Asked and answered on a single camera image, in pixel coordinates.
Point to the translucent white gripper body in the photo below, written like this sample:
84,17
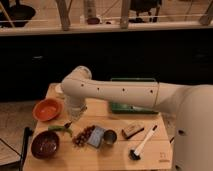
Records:
75,107

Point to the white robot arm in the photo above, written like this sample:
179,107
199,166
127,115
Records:
191,104

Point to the orange bowl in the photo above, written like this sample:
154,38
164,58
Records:
47,109

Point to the purple bowl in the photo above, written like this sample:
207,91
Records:
45,145

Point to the green pepper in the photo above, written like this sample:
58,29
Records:
60,128

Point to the bunch of red grapes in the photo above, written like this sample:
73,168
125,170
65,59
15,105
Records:
81,138

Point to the green dish rack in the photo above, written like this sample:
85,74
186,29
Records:
118,108

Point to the small metal cup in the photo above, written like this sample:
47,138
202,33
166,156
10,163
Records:
110,137

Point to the wooden block eraser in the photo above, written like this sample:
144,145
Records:
131,130

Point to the black chair frame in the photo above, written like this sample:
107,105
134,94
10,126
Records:
28,132

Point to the white handled brush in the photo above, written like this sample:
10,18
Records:
135,153

